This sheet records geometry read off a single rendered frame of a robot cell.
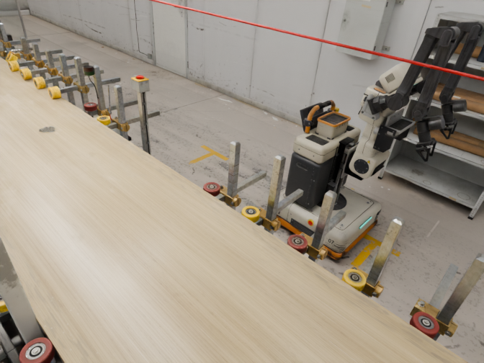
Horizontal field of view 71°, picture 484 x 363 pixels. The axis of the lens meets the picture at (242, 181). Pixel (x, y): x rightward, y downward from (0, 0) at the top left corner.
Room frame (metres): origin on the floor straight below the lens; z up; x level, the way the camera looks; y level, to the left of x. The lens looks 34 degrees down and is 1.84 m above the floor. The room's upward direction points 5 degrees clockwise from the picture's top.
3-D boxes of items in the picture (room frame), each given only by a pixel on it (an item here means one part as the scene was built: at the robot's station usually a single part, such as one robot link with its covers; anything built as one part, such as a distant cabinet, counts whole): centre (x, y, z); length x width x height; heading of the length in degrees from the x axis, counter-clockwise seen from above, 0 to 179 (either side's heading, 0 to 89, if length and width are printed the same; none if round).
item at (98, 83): (2.17, 1.00, 0.93); 0.04 x 0.04 x 0.48; 50
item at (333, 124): (2.25, -0.61, 0.87); 0.23 x 0.15 x 0.11; 139
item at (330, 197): (1.05, -0.34, 0.88); 0.04 x 0.04 x 0.48; 50
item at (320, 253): (1.06, -0.32, 0.82); 0.14 x 0.06 x 0.05; 50
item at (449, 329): (0.74, -0.71, 0.84); 0.14 x 0.06 x 0.05; 50
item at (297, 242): (0.99, -0.24, 0.85); 0.08 x 0.08 x 0.11
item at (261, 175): (1.47, 0.01, 0.80); 0.43 x 0.03 x 0.04; 140
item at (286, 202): (1.31, -0.18, 0.81); 0.43 x 0.03 x 0.04; 140
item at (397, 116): (1.98, -0.91, 0.99); 0.28 x 0.16 x 0.22; 139
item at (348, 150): (2.11, -0.86, 0.68); 0.28 x 0.27 x 0.25; 139
